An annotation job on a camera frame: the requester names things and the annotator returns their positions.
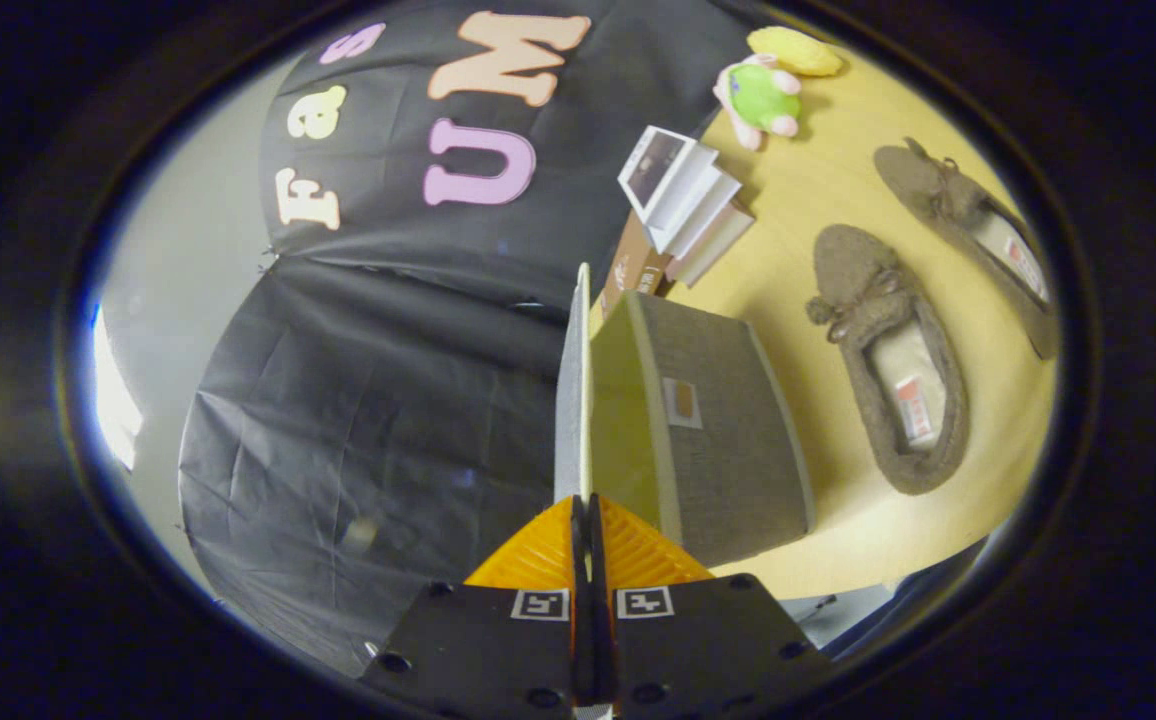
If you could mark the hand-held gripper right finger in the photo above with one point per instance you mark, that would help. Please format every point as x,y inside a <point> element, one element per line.
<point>718,650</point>

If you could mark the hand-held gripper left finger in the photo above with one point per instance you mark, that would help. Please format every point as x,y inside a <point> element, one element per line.
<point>478,650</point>

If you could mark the grey fabric storage box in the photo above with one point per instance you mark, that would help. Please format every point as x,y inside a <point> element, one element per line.
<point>728,430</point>

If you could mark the brown fuzzy slipper shoe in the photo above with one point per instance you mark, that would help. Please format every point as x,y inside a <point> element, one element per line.
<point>863,300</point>
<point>938,195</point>

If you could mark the blue clothing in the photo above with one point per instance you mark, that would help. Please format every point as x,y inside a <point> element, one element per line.
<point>928,590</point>

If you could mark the black backdrop cloth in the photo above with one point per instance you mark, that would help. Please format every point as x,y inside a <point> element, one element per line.
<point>388,380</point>

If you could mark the brown book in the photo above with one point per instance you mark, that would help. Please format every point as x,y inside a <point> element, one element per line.
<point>633,262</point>

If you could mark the white photo cover book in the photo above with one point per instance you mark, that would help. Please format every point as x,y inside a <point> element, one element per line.
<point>653,170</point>

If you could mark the green and pink plush toy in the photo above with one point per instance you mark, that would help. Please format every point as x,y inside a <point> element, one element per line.
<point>763,95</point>

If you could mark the yellow plush toy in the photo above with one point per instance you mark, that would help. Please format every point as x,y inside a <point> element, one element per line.
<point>798,50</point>

